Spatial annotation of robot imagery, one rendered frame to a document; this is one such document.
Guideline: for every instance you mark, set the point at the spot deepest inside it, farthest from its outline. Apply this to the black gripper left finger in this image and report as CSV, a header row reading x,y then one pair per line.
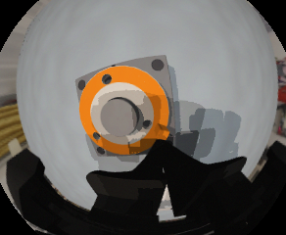
x,y
146,182

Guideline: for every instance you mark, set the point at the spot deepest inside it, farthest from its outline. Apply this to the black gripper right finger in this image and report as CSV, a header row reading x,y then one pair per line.
x,y
187,178

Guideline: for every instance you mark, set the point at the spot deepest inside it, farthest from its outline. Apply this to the orange round plate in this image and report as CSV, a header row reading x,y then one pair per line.
x,y
142,89

